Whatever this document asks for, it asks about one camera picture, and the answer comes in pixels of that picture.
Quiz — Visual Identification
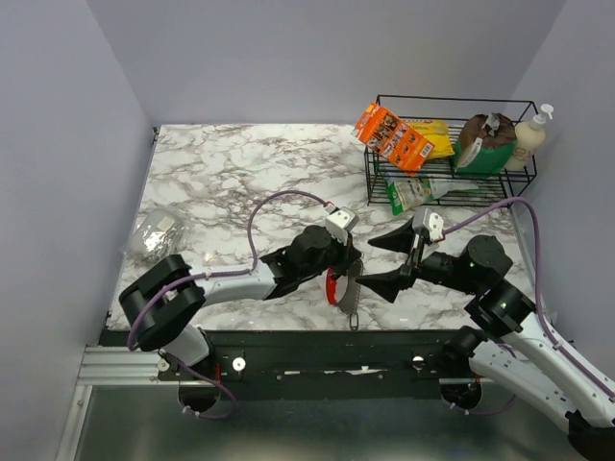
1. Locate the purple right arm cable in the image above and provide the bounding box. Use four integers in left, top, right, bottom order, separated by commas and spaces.
441, 196, 615, 418

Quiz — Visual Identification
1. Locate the aluminium frame rail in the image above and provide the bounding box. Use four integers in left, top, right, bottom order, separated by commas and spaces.
76, 345, 167, 386

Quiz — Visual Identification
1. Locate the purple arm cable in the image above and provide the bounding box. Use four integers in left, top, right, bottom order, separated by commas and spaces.
441, 196, 615, 418
127, 190, 337, 420

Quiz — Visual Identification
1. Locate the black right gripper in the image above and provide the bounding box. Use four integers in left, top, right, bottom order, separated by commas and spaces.
356, 213, 480, 302

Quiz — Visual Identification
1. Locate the black metal base rail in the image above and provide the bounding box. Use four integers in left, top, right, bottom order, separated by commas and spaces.
98, 328, 510, 400

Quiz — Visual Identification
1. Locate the yellow chips bag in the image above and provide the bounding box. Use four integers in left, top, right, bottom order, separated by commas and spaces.
406, 119, 454, 159

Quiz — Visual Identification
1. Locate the white pump lotion bottle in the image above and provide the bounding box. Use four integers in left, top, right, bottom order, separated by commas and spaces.
504, 104, 554, 171

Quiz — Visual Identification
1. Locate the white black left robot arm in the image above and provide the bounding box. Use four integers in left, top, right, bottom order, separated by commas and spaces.
119, 225, 361, 379

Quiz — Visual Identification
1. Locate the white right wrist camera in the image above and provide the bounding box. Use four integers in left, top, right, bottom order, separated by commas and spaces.
412, 206, 445, 243

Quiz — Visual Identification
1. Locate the green white snack packet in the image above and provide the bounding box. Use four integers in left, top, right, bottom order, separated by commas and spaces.
384, 176, 479, 216

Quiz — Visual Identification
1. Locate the clear bag of foil items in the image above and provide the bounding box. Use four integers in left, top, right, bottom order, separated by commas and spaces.
125, 208, 186, 264

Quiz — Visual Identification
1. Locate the black wire basket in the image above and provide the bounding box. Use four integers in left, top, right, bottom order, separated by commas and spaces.
363, 94, 538, 207

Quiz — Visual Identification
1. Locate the orange snack box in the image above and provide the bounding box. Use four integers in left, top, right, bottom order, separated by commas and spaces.
353, 102, 435, 176

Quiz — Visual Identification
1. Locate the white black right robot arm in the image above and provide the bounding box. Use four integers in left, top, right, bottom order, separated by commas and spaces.
357, 223, 614, 460

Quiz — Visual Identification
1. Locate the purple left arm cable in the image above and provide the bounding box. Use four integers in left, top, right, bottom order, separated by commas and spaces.
127, 190, 337, 420

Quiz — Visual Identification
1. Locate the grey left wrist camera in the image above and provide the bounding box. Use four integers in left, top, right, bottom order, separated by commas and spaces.
325, 207, 358, 245

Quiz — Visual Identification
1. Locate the green brown coffee bag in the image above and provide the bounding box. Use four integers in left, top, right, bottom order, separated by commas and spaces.
453, 112, 517, 177

